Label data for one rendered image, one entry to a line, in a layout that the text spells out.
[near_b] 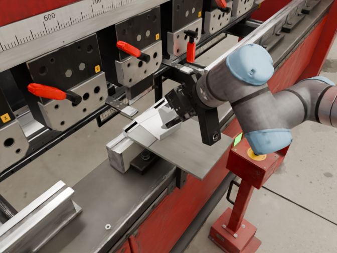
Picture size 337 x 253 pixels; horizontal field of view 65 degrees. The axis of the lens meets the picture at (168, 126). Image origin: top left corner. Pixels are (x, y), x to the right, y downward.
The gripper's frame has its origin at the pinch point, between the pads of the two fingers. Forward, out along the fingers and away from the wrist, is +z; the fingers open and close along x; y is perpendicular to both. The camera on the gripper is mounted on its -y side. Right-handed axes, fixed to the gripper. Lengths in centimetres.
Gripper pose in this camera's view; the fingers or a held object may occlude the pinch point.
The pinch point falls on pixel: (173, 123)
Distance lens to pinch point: 76.0
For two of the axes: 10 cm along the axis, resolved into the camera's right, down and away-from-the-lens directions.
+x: -7.5, 4.3, -5.0
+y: -5.0, -8.7, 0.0
